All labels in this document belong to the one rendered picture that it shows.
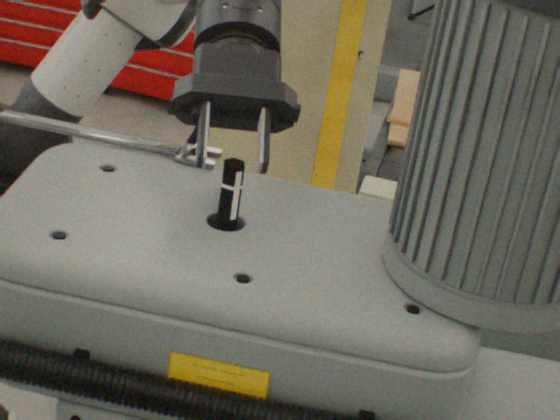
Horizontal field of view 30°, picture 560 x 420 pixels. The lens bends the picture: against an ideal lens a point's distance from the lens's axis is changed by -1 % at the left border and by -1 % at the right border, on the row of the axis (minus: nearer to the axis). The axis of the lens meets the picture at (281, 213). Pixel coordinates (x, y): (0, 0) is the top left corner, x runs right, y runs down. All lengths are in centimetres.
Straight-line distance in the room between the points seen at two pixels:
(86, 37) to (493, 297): 70
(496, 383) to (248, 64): 40
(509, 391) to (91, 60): 68
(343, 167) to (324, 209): 181
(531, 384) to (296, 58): 178
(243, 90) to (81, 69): 43
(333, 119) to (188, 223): 183
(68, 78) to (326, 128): 149
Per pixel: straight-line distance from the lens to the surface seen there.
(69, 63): 140
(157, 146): 111
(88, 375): 93
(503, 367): 111
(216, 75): 101
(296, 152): 285
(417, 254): 92
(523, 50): 82
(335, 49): 273
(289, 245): 97
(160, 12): 135
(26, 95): 144
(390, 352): 89
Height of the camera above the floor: 237
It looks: 28 degrees down
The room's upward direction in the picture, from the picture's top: 9 degrees clockwise
